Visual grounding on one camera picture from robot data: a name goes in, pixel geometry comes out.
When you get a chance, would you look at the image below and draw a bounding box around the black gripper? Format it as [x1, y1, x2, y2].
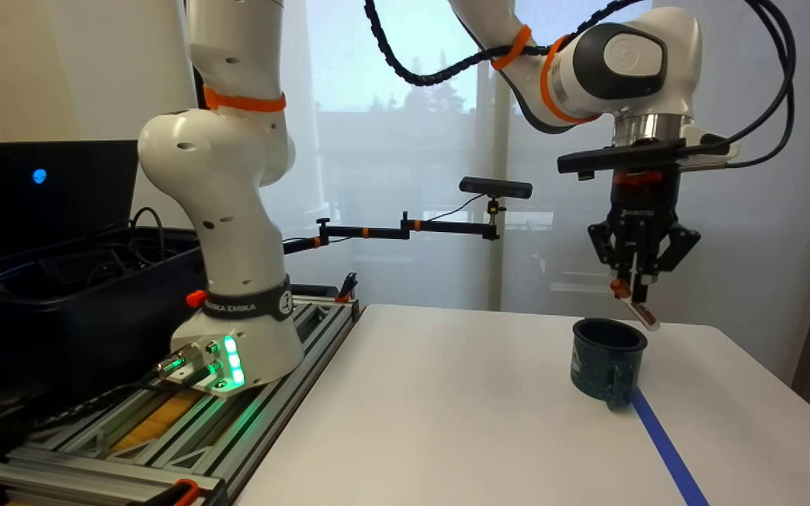
[586, 165, 707, 308]

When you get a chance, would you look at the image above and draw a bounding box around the orange marker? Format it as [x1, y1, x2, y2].
[609, 276, 662, 330]

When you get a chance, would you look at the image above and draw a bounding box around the dark green mug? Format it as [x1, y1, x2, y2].
[569, 315, 654, 413]

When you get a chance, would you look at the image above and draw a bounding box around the blue tape strip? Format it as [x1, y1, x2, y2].
[628, 378, 713, 506]

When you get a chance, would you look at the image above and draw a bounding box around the small black orange clamp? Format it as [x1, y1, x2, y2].
[333, 270, 363, 308]

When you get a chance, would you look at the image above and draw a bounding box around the yellow wooden strip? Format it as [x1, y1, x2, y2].
[107, 388, 209, 457]

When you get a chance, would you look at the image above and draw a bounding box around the large black orange clamp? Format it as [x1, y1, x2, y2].
[143, 474, 230, 506]

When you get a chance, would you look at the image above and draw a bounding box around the black plastic bin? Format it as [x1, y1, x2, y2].
[0, 225, 209, 430]

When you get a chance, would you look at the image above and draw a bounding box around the black monitor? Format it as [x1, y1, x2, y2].
[0, 138, 143, 276]

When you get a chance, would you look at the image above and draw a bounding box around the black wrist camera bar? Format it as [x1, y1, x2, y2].
[554, 132, 737, 183]

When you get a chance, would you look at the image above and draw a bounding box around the black bar camera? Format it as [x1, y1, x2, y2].
[457, 174, 534, 201]

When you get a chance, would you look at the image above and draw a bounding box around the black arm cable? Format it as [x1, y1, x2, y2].
[361, 0, 799, 174]

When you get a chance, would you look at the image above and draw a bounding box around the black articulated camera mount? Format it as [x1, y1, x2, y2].
[282, 193, 505, 259]

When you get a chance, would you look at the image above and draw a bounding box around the aluminium extrusion base frame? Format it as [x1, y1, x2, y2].
[0, 278, 365, 506]

